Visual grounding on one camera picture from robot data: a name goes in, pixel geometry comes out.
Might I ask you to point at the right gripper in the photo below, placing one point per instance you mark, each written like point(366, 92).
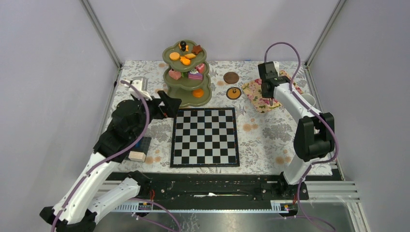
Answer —
point(265, 95)

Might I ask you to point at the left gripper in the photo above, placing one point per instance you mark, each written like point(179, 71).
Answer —
point(171, 105)

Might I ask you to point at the floral serving tray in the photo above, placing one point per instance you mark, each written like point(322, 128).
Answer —
point(253, 92)

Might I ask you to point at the pink swirl roll cake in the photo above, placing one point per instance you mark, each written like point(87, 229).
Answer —
point(176, 75)

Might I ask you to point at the green three-tier dessert stand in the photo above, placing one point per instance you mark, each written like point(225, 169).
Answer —
point(187, 77)

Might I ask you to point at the orange round pastry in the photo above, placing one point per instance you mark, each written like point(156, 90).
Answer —
point(198, 93)

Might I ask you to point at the purple cake slice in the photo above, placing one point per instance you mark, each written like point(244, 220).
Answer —
point(195, 76)

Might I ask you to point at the orange smiley face coaster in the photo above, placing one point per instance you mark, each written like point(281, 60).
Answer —
point(233, 93)

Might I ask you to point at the orange fish cookie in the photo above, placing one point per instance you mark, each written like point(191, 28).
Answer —
point(184, 47)
point(185, 61)

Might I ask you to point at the round orange biscuit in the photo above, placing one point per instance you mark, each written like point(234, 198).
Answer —
point(174, 56)

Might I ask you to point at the pink cake slice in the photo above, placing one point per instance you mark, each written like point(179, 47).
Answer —
point(201, 68)

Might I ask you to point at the square orange cracker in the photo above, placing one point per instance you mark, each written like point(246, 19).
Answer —
point(190, 56)

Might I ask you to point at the large pink mug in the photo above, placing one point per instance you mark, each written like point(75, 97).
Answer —
point(309, 98)

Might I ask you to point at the brown star cookie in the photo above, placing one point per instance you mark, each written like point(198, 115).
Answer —
point(196, 49)

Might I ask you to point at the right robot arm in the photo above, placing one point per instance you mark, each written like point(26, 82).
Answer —
point(314, 136)

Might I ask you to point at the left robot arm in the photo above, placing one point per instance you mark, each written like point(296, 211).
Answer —
point(80, 210)

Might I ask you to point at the dark brown round coaster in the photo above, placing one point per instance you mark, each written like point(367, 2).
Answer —
point(231, 77)

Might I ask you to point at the black white chessboard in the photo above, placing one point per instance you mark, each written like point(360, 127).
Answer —
point(205, 137)

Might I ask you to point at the grey lego baseplate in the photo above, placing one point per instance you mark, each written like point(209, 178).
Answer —
point(143, 145)

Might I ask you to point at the wooden block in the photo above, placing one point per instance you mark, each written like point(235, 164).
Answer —
point(137, 156)

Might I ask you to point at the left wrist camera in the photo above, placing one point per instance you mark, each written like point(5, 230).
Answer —
point(137, 87)

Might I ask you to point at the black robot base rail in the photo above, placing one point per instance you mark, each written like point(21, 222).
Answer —
point(218, 192)

